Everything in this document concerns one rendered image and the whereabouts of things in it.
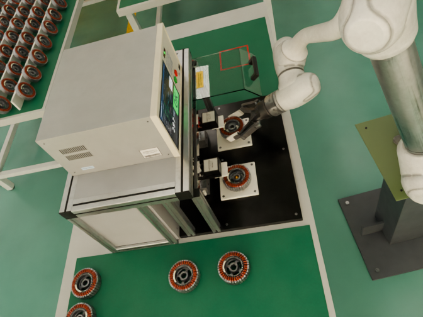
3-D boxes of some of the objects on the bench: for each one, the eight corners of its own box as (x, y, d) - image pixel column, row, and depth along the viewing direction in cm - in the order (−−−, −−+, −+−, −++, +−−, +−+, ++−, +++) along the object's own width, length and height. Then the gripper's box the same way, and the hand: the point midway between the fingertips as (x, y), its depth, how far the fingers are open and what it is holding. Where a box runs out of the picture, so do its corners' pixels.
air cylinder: (209, 178, 150) (206, 172, 146) (210, 194, 146) (206, 187, 142) (197, 180, 151) (194, 173, 147) (198, 196, 147) (194, 189, 143)
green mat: (265, 16, 205) (264, 16, 205) (281, 92, 170) (281, 92, 170) (114, 55, 223) (114, 55, 223) (100, 131, 188) (99, 131, 187)
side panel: (178, 236, 142) (145, 198, 116) (178, 243, 140) (145, 206, 114) (113, 246, 147) (68, 211, 121) (112, 253, 145) (66, 219, 120)
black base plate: (277, 96, 169) (277, 92, 167) (303, 220, 132) (302, 217, 130) (182, 116, 178) (180, 113, 176) (180, 238, 141) (179, 236, 139)
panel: (180, 112, 177) (158, 65, 153) (179, 238, 138) (148, 203, 115) (179, 112, 177) (155, 66, 153) (176, 239, 139) (145, 204, 115)
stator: (250, 253, 130) (248, 249, 127) (250, 285, 124) (248, 282, 121) (219, 254, 133) (217, 251, 130) (219, 285, 126) (216, 282, 123)
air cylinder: (208, 134, 164) (204, 126, 160) (208, 146, 160) (204, 139, 156) (197, 136, 165) (193, 128, 161) (197, 149, 161) (193, 141, 157)
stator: (199, 260, 134) (196, 256, 131) (201, 290, 127) (198, 288, 124) (170, 265, 135) (167, 261, 132) (171, 295, 129) (167, 293, 126)
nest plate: (254, 163, 149) (253, 161, 148) (259, 194, 140) (258, 193, 139) (219, 169, 152) (218, 167, 151) (221, 200, 143) (220, 199, 142)
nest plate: (248, 119, 163) (248, 117, 162) (252, 145, 154) (252, 143, 153) (216, 126, 166) (216, 124, 165) (218, 151, 157) (217, 150, 156)
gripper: (264, 80, 147) (225, 104, 161) (264, 124, 134) (221, 146, 148) (275, 90, 151) (236, 112, 165) (276, 134, 138) (233, 155, 152)
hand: (232, 127), depth 156 cm, fingers closed on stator, 11 cm apart
